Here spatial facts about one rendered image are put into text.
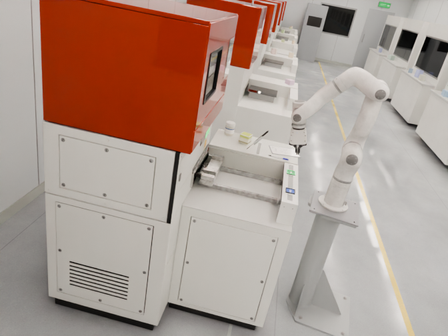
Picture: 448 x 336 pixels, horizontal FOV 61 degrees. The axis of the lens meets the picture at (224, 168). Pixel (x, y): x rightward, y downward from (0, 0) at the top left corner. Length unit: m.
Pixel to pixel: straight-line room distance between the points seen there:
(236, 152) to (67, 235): 1.18
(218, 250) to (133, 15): 1.33
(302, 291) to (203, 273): 0.76
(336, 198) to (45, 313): 1.91
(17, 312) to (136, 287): 0.77
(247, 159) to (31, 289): 1.65
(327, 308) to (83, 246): 1.73
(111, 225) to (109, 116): 0.60
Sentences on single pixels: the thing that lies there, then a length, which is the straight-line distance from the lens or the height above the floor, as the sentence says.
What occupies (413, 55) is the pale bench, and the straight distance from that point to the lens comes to 10.66.
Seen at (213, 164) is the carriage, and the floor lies 0.88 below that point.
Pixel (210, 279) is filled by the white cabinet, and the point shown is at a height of 0.36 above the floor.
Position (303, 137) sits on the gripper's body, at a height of 1.22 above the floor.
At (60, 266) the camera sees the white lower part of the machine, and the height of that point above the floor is 0.34.
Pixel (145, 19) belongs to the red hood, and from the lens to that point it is 1.71.
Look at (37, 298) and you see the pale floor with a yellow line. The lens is 2.80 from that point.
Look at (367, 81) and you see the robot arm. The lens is 2.22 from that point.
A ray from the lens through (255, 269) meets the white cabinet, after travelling 2.30.
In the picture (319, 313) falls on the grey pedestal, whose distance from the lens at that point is 2.95.
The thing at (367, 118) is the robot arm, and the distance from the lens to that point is 2.28.
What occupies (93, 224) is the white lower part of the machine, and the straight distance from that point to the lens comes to 2.18.
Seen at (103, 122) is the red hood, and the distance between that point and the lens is 1.89.
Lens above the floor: 1.96
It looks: 25 degrees down
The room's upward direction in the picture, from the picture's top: 11 degrees clockwise
